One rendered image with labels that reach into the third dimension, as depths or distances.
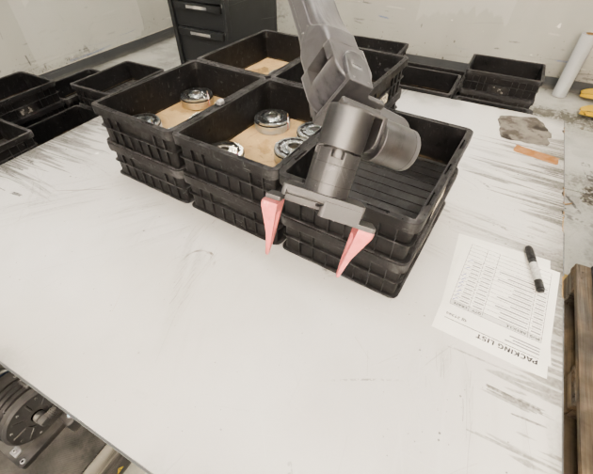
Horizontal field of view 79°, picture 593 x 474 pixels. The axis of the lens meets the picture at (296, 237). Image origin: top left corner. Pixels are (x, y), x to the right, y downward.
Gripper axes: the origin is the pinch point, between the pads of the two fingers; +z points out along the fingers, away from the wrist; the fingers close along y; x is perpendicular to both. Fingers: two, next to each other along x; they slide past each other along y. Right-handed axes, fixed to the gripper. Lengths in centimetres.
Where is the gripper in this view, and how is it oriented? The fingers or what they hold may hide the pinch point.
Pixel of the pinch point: (303, 259)
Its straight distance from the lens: 47.4
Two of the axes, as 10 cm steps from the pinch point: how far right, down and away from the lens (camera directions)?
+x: -1.0, 2.1, -9.7
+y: -9.5, -3.1, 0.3
